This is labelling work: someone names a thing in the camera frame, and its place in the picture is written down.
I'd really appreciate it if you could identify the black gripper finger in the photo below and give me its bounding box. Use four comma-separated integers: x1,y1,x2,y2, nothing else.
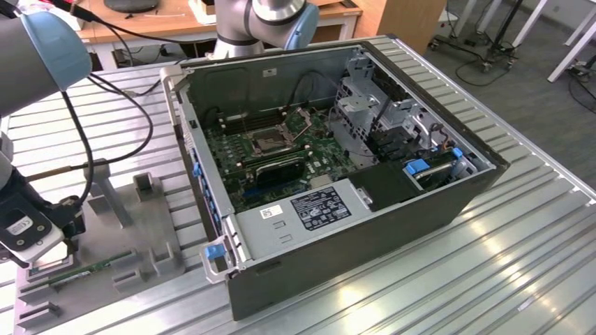
63,238,81,262

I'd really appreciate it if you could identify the blue expansion slot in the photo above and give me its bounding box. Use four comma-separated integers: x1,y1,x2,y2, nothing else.
243,184,280,200

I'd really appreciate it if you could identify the black RAM slot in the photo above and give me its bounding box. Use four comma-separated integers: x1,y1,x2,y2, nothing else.
224,115,288,131
221,112,285,127
225,119,289,135
221,108,285,124

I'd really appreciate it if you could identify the CPU socket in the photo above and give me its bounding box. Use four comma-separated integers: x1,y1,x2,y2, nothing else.
248,127,300,158

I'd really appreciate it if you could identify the grey parts rack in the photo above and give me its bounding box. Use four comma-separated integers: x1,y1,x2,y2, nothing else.
12,158,188,331

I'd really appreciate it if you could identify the green RAM stick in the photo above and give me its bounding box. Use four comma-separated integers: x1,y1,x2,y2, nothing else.
48,251,132,290

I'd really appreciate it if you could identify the grey power supply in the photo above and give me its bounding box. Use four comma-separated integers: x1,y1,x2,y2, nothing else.
231,179,375,262

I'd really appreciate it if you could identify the black glossy card cover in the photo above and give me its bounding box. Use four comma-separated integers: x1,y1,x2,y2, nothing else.
255,157,307,188

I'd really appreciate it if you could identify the metal socket cover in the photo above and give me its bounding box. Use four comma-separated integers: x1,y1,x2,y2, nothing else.
280,107,313,140

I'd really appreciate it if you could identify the green motherboard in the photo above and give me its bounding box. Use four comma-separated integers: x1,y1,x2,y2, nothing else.
204,106,363,212

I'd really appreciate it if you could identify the black PC case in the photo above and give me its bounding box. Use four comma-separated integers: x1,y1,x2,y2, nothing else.
159,33,512,322

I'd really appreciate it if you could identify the wooden desk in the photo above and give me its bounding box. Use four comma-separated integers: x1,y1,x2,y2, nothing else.
76,0,364,70

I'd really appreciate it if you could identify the dark monitor base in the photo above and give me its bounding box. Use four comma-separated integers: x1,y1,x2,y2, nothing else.
103,0,159,13

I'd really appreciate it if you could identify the black plastic shroud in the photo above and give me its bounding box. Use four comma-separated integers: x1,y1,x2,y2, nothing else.
348,163,424,213

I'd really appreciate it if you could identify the metal drive cage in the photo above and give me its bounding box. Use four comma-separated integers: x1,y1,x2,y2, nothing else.
333,57,423,160

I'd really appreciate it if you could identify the blue disk carrier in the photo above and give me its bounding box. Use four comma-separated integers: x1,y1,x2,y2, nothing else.
403,158,429,175

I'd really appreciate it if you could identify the wooden cabinet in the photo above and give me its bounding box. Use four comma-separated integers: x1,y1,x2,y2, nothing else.
356,0,448,55

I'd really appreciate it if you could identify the black wheeled stand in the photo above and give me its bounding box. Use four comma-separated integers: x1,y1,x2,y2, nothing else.
428,0,523,73

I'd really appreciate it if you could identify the white table leg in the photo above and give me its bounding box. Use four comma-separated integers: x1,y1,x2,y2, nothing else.
547,0,596,84

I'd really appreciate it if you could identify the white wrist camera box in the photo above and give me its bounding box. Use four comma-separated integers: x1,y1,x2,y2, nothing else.
0,205,65,270

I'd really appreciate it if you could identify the black hanging arm cable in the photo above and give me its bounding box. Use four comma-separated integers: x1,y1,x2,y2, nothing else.
60,89,97,217

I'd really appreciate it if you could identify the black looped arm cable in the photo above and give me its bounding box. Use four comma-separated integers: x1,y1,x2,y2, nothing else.
68,71,156,170

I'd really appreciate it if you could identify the grey internal cable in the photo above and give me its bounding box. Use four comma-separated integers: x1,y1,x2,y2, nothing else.
289,71,336,109

